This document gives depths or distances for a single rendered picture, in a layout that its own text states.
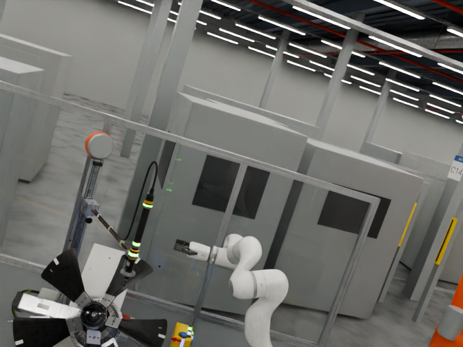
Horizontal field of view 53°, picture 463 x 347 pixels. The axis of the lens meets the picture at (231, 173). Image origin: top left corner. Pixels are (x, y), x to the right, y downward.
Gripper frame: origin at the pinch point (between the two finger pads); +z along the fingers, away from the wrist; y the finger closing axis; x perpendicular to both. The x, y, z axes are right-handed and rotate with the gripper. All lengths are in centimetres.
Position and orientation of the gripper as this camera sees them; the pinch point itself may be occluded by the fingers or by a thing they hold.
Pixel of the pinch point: (178, 244)
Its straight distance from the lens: 221.6
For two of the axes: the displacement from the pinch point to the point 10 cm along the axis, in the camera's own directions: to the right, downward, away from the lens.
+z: -9.5, -2.9, -0.7
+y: -0.2, -1.7, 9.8
